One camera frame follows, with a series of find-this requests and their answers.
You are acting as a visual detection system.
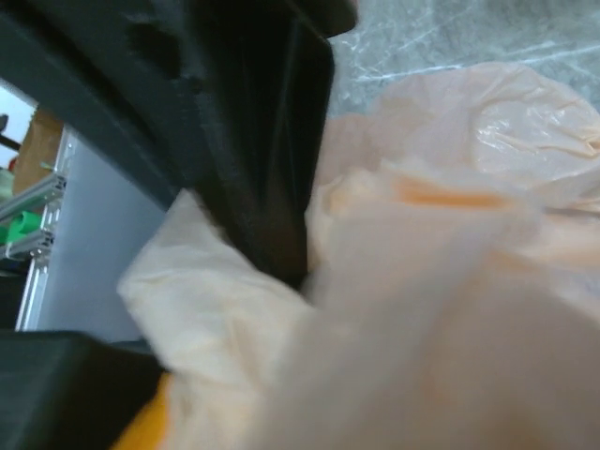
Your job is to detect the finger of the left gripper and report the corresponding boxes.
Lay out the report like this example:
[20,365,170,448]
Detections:
[198,32,334,289]

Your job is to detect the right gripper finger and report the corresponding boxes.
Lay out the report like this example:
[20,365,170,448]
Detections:
[1,331,162,449]

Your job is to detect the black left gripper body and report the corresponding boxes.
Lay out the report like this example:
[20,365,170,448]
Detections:
[1,1,357,203]

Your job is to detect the translucent orange plastic bag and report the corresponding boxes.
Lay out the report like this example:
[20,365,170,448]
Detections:
[116,63,599,449]

